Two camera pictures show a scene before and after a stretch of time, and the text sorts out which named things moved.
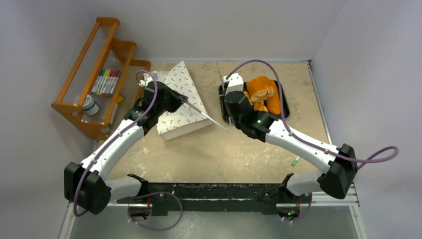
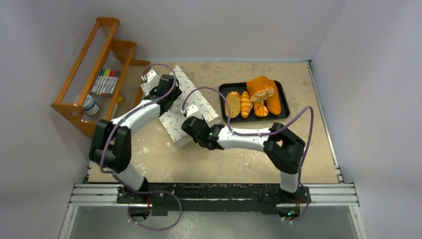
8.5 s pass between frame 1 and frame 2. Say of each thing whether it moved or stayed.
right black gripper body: moved
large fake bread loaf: stayed
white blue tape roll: stayed
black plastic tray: stayed
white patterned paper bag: moved
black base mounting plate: stayed
